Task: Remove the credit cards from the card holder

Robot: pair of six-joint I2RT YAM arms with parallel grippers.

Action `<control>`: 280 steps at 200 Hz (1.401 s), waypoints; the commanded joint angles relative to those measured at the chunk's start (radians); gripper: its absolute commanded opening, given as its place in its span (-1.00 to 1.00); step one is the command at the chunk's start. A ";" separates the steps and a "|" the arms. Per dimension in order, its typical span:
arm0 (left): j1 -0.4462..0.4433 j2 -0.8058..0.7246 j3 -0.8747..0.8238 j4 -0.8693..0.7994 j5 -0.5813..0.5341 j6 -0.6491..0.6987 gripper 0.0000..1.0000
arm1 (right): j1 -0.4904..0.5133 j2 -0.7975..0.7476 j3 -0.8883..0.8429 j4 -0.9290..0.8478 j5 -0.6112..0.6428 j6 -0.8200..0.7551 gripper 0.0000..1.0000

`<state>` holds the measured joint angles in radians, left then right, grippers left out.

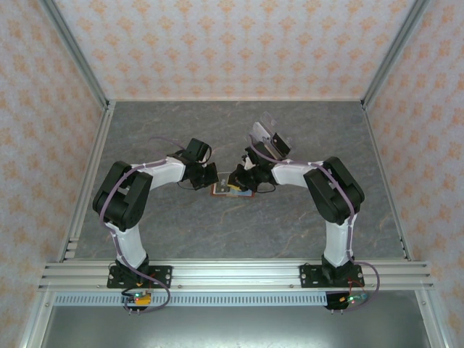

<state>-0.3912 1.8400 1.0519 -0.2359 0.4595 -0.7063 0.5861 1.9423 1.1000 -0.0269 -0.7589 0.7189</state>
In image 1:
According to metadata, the right controller board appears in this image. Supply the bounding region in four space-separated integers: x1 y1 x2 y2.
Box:
326 291 370 311

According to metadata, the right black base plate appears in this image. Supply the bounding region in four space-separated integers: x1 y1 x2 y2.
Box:
299 264 363 289

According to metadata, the black card white mark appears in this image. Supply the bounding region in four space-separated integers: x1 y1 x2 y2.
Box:
270 132 292 159

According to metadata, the grey metal panel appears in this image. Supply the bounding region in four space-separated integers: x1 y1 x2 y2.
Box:
39 306 442 348

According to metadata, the left controller board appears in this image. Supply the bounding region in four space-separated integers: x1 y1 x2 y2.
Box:
121 291 153 307

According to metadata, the brown leather card holder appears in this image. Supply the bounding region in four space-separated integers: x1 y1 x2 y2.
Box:
210 171 255 199

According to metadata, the aluminium corner post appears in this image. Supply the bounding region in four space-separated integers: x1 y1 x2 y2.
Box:
38 0 112 109
362 0 432 109

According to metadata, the aluminium side rail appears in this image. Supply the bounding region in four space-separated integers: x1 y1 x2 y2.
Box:
57 101 117 262
362 101 414 262

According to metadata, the grey slotted cable duct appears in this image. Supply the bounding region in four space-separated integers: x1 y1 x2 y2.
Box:
53 292 329 307

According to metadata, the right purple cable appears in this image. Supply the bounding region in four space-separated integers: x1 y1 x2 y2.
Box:
248 133 381 313

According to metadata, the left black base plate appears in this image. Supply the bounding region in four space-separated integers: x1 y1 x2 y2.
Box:
107 265 173 289

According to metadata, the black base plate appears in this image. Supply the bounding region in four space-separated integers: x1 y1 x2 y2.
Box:
107 265 173 289
299 264 363 289

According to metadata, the long aluminium base rail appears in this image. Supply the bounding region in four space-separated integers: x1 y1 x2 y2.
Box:
38 260 436 291

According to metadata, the controller board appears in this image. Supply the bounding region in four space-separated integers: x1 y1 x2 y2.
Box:
121 291 153 307
326 291 370 311

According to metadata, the aluminium frame bar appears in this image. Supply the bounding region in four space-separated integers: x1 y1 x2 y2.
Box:
17 289 57 348
415 289 450 348

